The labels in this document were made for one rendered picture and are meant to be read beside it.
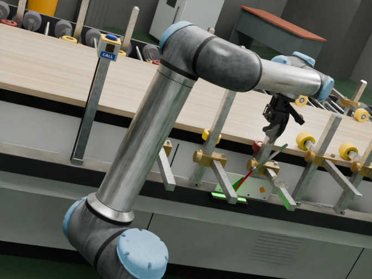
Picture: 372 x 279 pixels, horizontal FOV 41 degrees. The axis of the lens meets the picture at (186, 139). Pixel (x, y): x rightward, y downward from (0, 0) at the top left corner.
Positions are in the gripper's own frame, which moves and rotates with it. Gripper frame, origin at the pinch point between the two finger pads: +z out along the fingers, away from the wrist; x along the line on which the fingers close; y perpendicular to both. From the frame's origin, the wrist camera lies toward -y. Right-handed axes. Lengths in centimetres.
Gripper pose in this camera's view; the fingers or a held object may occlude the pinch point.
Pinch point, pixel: (272, 140)
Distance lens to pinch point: 204.7
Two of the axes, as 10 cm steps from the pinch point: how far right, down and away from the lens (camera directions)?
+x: 2.0, 4.6, -8.7
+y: -9.3, -2.0, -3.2
